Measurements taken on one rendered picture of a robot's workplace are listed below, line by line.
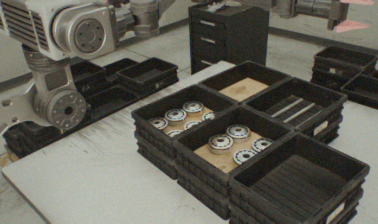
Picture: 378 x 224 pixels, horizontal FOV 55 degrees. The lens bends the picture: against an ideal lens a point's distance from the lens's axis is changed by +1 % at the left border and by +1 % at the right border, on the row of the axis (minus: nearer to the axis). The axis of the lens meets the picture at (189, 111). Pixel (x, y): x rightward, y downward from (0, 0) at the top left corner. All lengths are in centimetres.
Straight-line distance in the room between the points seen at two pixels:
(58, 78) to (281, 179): 87
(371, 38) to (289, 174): 347
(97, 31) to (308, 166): 94
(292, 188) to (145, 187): 60
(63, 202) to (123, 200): 24
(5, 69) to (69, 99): 309
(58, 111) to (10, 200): 162
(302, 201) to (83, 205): 84
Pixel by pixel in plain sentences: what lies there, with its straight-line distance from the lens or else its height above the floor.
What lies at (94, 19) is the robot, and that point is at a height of 149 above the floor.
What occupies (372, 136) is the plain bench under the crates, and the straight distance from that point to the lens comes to 199.
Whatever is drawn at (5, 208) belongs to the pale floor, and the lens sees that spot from 280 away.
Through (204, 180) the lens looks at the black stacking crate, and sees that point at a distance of 139.
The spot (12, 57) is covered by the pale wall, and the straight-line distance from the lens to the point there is 436.
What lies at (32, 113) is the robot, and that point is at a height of 111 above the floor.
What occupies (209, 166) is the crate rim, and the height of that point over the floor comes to 93.
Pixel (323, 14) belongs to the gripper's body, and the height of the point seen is 144.
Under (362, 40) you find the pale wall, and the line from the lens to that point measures 480.
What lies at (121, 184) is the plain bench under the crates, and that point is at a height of 70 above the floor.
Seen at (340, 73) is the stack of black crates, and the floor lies 51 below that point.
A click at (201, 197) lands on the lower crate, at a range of 147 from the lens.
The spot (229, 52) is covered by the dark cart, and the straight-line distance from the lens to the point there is 312.
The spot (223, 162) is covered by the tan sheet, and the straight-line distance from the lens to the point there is 147.
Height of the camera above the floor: 176
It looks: 31 degrees down
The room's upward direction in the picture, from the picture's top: 3 degrees counter-clockwise
